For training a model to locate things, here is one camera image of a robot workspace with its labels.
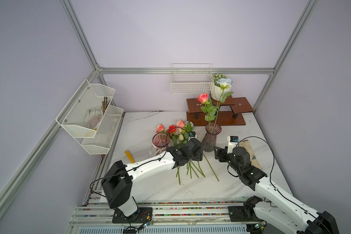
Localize yellow object on table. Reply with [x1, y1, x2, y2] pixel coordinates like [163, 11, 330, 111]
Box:
[125, 150, 135, 163]

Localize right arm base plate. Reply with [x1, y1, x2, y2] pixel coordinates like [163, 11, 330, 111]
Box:
[228, 206, 262, 222]

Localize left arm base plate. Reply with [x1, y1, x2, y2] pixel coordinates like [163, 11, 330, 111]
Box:
[112, 207, 153, 224]

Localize aluminium frame rails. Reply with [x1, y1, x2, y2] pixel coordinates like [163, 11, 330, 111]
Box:
[0, 0, 319, 217]

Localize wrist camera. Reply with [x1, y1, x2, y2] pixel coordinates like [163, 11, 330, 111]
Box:
[188, 131, 197, 140]
[227, 136, 239, 154]

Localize beige cloth with grey patches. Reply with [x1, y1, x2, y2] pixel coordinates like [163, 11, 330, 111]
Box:
[239, 140, 262, 170]

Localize brown wooden tiered stand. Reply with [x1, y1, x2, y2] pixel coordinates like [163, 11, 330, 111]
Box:
[186, 96, 254, 126]

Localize pink glass vase with ribbon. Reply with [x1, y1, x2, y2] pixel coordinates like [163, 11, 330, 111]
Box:
[150, 133, 170, 156]

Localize white blue rose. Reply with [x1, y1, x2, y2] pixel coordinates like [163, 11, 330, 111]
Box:
[212, 75, 233, 129]

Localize white two-tier mesh shelf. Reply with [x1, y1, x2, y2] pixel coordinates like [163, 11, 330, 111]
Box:
[56, 80, 124, 155]

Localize white pot with green plant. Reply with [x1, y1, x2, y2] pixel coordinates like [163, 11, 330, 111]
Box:
[212, 73, 233, 101]

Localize purple ribbed glass vase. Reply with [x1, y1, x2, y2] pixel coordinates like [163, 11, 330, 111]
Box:
[201, 123, 222, 152]

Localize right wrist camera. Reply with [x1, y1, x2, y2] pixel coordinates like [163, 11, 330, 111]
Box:
[227, 136, 239, 154]

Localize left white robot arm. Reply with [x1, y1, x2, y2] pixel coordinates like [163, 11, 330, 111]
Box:
[101, 137, 203, 219]

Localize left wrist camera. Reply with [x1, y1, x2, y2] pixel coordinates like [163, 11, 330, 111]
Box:
[188, 131, 197, 140]

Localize white wire wall basket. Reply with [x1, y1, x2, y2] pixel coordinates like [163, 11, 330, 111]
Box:
[171, 63, 214, 94]

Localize large pink rose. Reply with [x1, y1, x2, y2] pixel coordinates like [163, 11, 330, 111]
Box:
[176, 120, 185, 128]

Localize glass item in shelf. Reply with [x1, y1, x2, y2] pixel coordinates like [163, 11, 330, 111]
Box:
[84, 106, 103, 130]

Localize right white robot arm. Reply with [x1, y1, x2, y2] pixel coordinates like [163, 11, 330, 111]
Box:
[214, 146, 339, 234]

